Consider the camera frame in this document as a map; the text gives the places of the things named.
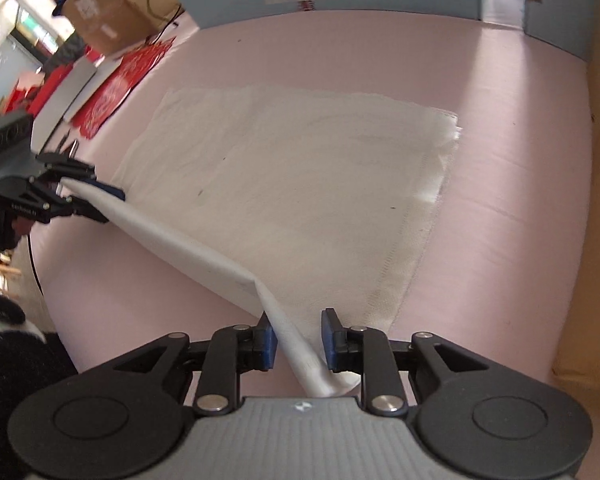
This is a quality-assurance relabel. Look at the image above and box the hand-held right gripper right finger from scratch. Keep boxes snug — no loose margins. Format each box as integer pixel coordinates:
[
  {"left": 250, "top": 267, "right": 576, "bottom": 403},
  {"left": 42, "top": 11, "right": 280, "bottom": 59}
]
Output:
[{"left": 321, "top": 309, "right": 523, "bottom": 417}]

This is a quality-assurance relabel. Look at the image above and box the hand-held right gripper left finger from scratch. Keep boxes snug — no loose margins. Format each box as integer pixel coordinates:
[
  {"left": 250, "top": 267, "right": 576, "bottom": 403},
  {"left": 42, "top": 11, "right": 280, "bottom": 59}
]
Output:
[{"left": 80, "top": 311, "right": 277, "bottom": 417}]

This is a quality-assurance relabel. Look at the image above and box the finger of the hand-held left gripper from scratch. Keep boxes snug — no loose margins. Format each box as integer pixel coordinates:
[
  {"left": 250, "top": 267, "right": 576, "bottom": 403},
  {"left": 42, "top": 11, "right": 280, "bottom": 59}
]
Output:
[
  {"left": 55, "top": 196, "right": 110, "bottom": 224},
  {"left": 36, "top": 152, "right": 127, "bottom": 202}
]

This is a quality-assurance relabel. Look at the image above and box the white woven cloth sheet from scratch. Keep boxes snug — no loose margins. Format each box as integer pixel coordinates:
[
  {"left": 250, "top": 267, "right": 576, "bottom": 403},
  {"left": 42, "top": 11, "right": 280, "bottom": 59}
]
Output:
[{"left": 61, "top": 85, "right": 463, "bottom": 398}]

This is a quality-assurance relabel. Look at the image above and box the person's left hand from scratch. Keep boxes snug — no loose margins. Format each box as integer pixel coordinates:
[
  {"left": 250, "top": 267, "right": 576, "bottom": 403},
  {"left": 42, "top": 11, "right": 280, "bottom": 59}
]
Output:
[{"left": 0, "top": 187, "right": 32, "bottom": 261}]

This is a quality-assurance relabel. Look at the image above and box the pile of red paper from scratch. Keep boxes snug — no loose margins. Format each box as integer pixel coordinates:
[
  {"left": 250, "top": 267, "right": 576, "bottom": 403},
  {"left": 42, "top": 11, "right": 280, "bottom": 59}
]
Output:
[{"left": 0, "top": 65, "right": 76, "bottom": 117}]

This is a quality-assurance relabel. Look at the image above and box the white flat board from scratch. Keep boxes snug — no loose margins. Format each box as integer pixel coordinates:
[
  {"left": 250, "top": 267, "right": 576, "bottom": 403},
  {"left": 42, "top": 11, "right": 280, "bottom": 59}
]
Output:
[{"left": 29, "top": 54, "right": 124, "bottom": 154}]

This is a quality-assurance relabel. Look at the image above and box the red paper cutting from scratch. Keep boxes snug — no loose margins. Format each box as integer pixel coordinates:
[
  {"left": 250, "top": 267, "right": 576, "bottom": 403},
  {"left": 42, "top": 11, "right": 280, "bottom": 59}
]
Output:
[{"left": 70, "top": 39, "right": 174, "bottom": 139}]

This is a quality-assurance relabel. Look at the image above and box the brown cardboard box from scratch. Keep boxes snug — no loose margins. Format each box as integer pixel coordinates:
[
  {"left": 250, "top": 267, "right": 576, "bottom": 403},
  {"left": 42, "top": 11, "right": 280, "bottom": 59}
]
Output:
[{"left": 61, "top": 0, "right": 182, "bottom": 57}]

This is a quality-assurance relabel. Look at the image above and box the person's black fleece clothing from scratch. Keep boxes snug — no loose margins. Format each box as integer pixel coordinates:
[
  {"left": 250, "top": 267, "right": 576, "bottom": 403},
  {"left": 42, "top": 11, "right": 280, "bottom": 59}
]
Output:
[{"left": 0, "top": 284, "right": 79, "bottom": 463}]

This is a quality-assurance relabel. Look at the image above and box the light blue box with torn corner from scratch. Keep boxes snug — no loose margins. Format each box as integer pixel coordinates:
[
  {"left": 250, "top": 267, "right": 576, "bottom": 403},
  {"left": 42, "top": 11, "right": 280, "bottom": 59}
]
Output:
[{"left": 520, "top": 0, "right": 595, "bottom": 61}]

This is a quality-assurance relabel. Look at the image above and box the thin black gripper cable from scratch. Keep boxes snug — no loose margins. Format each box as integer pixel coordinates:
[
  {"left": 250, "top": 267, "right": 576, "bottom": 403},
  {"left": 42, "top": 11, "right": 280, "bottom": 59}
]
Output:
[{"left": 26, "top": 232, "right": 44, "bottom": 297}]

